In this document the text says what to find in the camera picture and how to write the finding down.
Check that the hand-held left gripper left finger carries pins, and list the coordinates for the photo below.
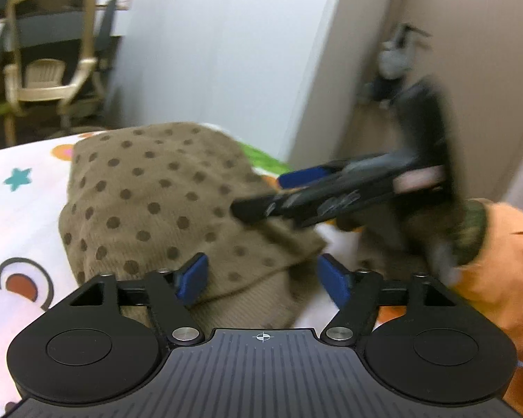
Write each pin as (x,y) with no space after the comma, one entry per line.
(194,278)

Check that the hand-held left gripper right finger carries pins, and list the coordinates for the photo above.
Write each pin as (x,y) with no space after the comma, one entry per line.
(333,281)

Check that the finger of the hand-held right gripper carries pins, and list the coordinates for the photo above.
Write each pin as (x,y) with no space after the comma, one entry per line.
(296,204)
(305,176)

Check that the brown polka-dot garment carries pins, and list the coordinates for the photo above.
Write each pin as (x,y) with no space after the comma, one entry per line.
(157,191)

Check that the person's right forearm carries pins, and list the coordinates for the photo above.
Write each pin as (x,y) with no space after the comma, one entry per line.
(514,270)

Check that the person's right hand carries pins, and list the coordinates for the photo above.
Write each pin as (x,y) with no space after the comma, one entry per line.
(470,226)

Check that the dark blue object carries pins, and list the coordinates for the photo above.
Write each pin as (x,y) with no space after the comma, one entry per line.
(381,89)

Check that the grey white object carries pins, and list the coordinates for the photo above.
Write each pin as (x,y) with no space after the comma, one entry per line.
(392,59)

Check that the white wardrobe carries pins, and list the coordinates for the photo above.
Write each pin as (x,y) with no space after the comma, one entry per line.
(222,52)

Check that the colourful cartoon play mat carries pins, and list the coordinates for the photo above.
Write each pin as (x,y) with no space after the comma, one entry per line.
(22,209)

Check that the beige mesh office chair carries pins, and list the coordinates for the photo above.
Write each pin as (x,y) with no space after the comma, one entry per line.
(48,78)

